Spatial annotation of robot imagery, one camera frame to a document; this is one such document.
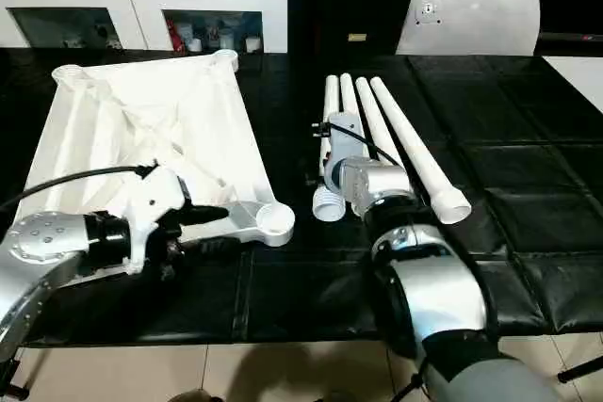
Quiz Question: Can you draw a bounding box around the white plastic table leg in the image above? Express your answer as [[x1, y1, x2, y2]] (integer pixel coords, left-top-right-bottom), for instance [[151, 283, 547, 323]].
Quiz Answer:
[[353, 75, 401, 168], [369, 74, 472, 225], [312, 72, 348, 223], [338, 72, 360, 117]]

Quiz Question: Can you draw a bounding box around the white plastic table top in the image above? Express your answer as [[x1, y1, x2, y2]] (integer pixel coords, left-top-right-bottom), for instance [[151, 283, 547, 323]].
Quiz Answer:
[[22, 49, 297, 276]]

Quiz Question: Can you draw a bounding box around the red packet in cabinet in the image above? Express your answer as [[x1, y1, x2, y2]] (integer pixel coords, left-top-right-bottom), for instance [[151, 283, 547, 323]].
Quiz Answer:
[[165, 19, 183, 51]]

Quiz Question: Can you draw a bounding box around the white plastic chair shell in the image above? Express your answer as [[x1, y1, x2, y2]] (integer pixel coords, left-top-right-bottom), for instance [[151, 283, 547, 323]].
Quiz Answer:
[[395, 0, 542, 57]]

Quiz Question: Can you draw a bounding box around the black stand leg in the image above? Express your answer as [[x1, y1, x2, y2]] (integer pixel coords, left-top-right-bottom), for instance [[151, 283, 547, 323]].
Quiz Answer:
[[558, 354, 603, 384]]

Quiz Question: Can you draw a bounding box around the white side table board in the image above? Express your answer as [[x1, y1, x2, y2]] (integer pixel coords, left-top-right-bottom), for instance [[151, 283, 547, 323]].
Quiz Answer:
[[541, 56, 603, 116]]

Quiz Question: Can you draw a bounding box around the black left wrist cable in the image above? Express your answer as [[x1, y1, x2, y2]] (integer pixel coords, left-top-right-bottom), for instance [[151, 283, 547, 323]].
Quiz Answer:
[[0, 164, 159, 213]]

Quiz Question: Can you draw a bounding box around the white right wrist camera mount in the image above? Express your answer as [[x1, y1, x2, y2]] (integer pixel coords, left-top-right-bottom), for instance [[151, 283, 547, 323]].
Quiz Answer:
[[321, 111, 369, 196]]

